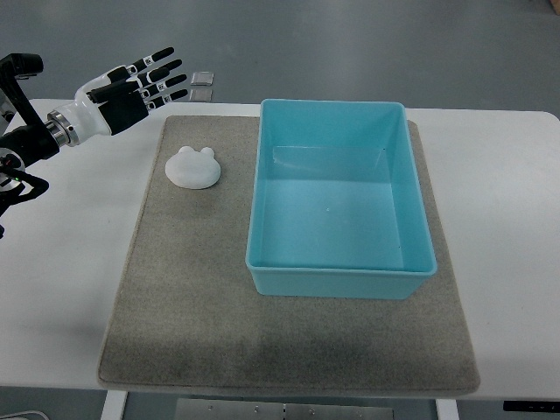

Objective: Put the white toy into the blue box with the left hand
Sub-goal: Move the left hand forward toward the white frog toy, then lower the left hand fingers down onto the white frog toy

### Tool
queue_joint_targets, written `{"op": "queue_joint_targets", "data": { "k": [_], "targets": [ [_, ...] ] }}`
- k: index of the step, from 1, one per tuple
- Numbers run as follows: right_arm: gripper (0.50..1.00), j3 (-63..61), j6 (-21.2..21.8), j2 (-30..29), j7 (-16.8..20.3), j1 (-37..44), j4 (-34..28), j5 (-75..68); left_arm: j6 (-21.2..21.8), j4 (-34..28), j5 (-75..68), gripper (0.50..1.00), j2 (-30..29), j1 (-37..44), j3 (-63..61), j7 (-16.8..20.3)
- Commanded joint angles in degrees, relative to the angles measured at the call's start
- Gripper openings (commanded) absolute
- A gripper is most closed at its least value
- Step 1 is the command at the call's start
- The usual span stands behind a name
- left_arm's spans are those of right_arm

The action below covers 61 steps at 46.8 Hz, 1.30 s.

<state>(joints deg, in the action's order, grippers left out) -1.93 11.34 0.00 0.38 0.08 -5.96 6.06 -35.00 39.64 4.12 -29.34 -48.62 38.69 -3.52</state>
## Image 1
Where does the black table control panel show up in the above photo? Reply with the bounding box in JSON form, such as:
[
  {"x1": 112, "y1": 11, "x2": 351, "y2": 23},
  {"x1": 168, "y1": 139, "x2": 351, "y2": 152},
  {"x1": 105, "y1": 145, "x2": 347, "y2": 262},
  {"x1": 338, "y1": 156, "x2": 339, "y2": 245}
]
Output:
[{"x1": 502, "y1": 400, "x2": 560, "y2": 413}]

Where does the white table leg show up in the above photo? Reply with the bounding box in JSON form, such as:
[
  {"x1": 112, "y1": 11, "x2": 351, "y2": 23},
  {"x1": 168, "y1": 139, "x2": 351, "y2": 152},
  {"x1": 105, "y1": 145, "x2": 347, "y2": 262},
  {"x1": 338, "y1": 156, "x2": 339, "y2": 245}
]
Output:
[
  {"x1": 100, "y1": 390, "x2": 128, "y2": 420},
  {"x1": 435, "y1": 399, "x2": 459, "y2": 420}
]

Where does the metal bracket under table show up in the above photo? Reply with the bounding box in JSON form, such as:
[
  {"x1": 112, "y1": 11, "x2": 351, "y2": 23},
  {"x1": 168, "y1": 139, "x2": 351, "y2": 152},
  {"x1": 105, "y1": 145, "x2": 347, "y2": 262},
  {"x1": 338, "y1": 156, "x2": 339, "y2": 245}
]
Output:
[{"x1": 174, "y1": 398, "x2": 395, "y2": 420}]

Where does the blue plastic box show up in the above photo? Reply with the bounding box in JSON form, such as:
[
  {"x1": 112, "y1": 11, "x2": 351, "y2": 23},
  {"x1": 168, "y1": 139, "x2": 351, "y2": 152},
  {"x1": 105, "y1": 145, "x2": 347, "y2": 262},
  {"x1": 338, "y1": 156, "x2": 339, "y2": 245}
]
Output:
[{"x1": 246, "y1": 99, "x2": 438, "y2": 299}]

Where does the white frog toy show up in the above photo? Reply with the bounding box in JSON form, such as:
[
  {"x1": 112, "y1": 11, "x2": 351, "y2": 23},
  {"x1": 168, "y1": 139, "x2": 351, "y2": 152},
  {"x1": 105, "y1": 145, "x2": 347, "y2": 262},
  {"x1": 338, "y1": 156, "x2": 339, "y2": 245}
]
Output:
[{"x1": 164, "y1": 146, "x2": 221, "y2": 190}]

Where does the grey felt mat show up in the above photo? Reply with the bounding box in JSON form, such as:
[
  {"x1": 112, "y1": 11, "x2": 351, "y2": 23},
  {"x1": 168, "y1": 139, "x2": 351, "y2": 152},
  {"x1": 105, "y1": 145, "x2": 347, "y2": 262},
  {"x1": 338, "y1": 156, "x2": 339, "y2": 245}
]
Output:
[{"x1": 98, "y1": 116, "x2": 480, "y2": 397}]

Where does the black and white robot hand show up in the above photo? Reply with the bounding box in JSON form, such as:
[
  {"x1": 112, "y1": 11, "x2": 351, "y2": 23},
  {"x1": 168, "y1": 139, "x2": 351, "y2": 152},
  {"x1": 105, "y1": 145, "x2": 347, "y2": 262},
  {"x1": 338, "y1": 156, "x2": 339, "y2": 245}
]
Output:
[{"x1": 74, "y1": 46, "x2": 188, "y2": 138}]

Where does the floor socket plate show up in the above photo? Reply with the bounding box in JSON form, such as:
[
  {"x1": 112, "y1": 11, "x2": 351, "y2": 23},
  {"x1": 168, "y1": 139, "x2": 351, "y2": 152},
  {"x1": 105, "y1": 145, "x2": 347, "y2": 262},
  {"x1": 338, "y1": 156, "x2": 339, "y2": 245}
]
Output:
[
  {"x1": 189, "y1": 88, "x2": 213, "y2": 102},
  {"x1": 190, "y1": 71, "x2": 214, "y2": 87}
]

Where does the lower floor socket plate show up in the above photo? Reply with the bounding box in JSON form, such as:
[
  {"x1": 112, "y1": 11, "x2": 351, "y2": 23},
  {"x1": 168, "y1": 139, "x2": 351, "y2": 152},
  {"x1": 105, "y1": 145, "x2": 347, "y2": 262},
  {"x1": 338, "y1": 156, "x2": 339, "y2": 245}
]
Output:
[{"x1": 189, "y1": 88, "x2": 213, "y2": 102}]

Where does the white table leg left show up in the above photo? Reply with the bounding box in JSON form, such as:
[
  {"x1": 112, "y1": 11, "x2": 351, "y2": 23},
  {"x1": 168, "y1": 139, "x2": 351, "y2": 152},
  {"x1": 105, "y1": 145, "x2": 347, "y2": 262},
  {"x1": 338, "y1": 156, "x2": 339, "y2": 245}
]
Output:
[{"x1": 100, "y1": 390, "x2": 128, "y2": 420}]

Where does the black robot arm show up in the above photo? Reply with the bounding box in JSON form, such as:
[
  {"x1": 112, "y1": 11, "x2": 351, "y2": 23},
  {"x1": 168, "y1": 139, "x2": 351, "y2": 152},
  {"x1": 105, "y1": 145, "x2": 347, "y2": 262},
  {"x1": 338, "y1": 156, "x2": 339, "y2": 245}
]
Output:
[{"x1": 1, "y1": 53, "x2": 69, "y2": 213}]

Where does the white table leg right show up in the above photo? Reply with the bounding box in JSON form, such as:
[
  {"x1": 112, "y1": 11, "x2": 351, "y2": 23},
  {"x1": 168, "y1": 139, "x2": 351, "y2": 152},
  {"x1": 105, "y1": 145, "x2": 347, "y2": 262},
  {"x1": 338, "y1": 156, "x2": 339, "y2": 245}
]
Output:
[{"x1": 435, "y1": 399, "x2": 459, "y2": 420}]

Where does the upper floor socket plate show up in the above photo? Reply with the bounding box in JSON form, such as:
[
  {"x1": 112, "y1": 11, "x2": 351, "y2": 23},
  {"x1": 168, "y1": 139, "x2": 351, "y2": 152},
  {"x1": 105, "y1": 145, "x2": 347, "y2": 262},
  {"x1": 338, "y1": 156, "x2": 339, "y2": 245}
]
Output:
[{"x1": 190, "y1": 71, "x2": 214, "y2": 87}]

